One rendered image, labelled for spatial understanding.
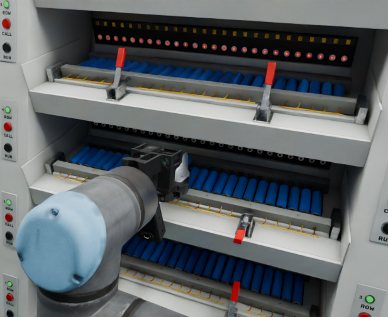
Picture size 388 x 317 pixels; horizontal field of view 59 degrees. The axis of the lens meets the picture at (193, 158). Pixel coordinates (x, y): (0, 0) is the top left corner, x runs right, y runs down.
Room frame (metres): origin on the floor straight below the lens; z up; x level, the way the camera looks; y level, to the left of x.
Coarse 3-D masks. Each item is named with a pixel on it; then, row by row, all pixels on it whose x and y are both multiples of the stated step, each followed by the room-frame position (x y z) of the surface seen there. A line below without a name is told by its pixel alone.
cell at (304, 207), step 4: (304, 192) 0.62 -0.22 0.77; (308, 192) 0.62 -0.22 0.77; (304, 196) 0.60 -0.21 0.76; (308, 196) 0.61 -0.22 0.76; (300, 200) 0.60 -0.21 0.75; (304, 200) 0.59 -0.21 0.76; (308, 200) 0.60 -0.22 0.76; (300, 204) 0.59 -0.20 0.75; (304, 204) 0.58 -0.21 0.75; (308, 204) 0.59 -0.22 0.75; (300, 208) 0.58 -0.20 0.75; (304, 208) 0.57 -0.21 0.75; (308, 208) 0.58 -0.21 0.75; (308, 212) 0.57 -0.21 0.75
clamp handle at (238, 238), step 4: (244, 216) 0.54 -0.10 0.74; (244, 220) 0.54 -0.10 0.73; (244, 224) 0.53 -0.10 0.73; (240, 228) 0.51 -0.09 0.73; (244, 228) 0.51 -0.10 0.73; (236, 232) 0.50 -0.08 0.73; (240, 232) 0.50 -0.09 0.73; (244, 232) 0.50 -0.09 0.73; (236, 236) 0.48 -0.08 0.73; (240, 236) 0.48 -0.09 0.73; (236, 240) 0.47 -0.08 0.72; (240, 240) 0.47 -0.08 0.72; (240, 244) 0.47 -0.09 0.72
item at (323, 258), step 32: (96, 128) 0.80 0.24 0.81; (32, 160) 0.66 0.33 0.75; (64, 160) 0.73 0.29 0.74; (256, 160) 0.69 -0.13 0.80; (32, 192) 0.66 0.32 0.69; (192, 224) 0.56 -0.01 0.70; (224, 224) 0.56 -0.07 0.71; (256, 224) 0.56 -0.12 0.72; (256, 256) 0.53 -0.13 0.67; (288, 256) 0.51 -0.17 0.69; (320, 256) 0.50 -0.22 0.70
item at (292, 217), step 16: (80, 176) 0.68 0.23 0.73; (96, 176) 0.66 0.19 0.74; (192, 192) 0.61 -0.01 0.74; (208, 192) 0.61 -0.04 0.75; (192, 208) 0.59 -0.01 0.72; (208, 208) 0.58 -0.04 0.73; (224, 208) 0.59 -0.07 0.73; (240, 208) 0.58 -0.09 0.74; (256, 208) 0.57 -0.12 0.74; (272, 208) 0.57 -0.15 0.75; (288, 224) 0.56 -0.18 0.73; (304, 224) 0.54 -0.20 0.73; (320, 224) 0.54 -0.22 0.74
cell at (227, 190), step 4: (232, 176) 0.66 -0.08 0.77; (236, 176) 0.67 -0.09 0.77; (228, 180) 0.65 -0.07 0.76; (232, 180) 0.65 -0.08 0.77; (236, 180) 0.66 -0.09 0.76; (228, 184) 0.64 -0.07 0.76; (232, 184) 0.64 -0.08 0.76; (224, 188) 0.63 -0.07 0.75; (228, 188) 0.63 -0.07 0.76; (232, 188) 0.63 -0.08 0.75; (224, 192) 0.61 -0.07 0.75; (228, 192) 0.61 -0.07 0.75; (232, 192) 0.63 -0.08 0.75
